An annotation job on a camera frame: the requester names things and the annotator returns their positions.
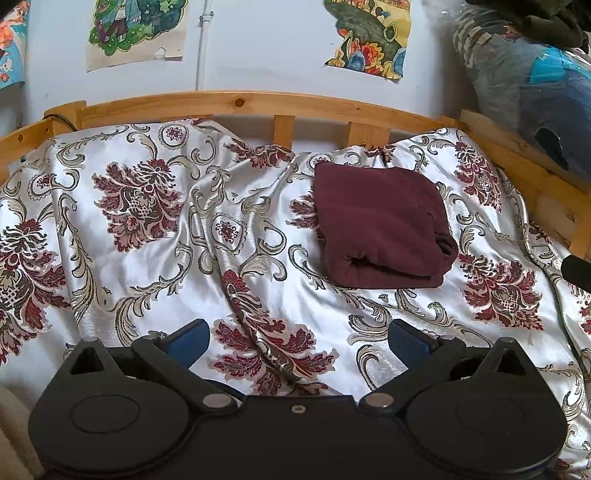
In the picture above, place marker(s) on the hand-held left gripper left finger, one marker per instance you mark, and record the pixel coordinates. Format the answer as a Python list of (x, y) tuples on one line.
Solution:
[(189, 341)]

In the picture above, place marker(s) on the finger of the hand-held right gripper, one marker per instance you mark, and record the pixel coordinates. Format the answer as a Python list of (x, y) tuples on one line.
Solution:
[(578, 272)]

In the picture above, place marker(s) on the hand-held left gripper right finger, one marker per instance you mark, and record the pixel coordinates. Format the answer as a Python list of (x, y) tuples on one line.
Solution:
[(408, 344)]

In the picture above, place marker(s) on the maroon garment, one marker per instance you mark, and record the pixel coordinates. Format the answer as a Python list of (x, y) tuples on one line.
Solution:
[(378, 221)]

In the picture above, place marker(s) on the clear plastic bag of clothes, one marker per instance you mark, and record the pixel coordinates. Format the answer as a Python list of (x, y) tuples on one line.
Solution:
[(521, 87)]

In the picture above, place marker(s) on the dark clothes pile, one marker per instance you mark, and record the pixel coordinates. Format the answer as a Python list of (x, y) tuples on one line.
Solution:
[(535, 18)]

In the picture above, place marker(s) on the floral satin blanket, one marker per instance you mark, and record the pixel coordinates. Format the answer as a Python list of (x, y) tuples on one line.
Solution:
[(161, 258)]

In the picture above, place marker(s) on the wooden bed frame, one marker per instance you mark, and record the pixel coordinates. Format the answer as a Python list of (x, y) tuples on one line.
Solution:
[(184, 102)]

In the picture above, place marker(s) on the white wall pipe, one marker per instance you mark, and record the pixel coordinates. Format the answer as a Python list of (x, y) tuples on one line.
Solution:
[(203, 46)]

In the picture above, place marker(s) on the landscape drawing wall poster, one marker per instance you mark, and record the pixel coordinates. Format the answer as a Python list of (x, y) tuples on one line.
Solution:
[(369, 41)]

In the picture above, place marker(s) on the green cartoon figure wall poster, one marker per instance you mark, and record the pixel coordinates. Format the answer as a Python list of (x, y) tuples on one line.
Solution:
[(134, 32)]

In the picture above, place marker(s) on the orange-haired cartoon wall poster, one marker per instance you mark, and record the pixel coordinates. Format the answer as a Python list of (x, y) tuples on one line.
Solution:
[(11, 46)]

